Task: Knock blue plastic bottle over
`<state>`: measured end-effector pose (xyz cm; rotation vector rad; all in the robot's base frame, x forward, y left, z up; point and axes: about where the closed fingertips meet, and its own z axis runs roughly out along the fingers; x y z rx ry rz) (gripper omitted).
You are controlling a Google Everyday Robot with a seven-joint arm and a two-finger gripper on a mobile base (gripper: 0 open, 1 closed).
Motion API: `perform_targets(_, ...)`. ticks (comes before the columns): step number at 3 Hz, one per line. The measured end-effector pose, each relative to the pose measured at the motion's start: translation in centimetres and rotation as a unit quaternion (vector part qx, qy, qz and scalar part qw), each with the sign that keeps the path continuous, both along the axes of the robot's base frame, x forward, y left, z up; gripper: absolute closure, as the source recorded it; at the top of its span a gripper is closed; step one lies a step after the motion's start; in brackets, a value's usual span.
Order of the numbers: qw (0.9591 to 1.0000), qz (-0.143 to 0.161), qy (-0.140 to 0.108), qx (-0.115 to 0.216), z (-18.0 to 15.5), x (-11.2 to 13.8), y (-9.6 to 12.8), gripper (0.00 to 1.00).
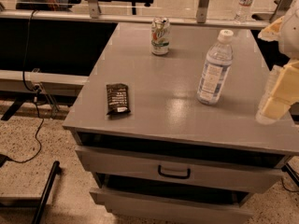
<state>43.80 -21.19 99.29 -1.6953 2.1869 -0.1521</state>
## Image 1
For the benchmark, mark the background clear water bottle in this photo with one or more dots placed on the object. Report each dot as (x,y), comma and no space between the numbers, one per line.
(242,10)

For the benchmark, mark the black metal floor leg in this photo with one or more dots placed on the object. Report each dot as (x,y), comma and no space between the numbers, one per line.
(54,171)

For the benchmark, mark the grey drawer cabinet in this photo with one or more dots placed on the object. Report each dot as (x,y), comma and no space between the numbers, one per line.
(167,119)

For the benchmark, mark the grey drawer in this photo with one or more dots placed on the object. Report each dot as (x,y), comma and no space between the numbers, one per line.
(211,174)
(140,205)

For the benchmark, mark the metal upright post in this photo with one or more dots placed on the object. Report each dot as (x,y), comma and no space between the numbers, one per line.
(201,12)
(94,8)

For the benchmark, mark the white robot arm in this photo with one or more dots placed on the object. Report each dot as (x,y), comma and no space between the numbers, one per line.
(285,31)

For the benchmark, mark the clear plastic water bottle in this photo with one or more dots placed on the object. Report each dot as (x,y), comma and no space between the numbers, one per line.
(218,61)

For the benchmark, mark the lower grey drawer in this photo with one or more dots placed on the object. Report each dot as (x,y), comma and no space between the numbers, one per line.
(140,205)

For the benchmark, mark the upper grey drawer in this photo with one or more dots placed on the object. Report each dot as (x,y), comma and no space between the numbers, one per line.
(211,174)

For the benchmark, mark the left metal upright post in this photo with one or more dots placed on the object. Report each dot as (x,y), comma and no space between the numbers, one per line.
(94,8)

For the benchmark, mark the long metal bench rail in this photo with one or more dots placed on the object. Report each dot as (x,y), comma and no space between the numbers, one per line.
(70,16)

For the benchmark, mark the white green soda can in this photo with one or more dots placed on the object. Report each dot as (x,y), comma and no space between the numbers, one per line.
(160,32)

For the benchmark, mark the black drawer handle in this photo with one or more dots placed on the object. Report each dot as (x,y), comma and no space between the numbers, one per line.
(185,174)

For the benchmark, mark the middle metal upright post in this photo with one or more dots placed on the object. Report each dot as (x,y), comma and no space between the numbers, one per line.
(201,12)

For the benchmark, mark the dark brown snack packet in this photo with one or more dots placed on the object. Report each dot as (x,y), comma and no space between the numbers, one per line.
(117,99)

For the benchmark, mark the yellow white gripper finger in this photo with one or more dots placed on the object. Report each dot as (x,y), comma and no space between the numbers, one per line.
(281,91)

